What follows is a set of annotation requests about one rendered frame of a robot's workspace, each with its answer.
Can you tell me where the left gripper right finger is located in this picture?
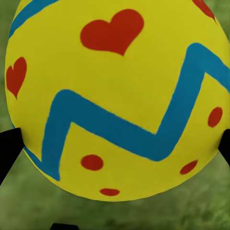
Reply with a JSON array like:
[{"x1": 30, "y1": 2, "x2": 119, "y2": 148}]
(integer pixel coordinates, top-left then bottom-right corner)
[{"x1": 218, "y1": 129, "x2": 230, "y2": 166}]

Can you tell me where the easter egg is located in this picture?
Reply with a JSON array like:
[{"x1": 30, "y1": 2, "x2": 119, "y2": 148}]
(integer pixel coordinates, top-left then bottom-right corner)
[{"x1": 5, "y1": 0, "x2": 230, "y2": 202}]

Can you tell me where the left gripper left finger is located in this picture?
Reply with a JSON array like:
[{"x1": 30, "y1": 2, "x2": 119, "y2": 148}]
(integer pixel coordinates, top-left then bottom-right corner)
[{"x1": 0, "y1": 127, "x2": 24, "y2": 185}]

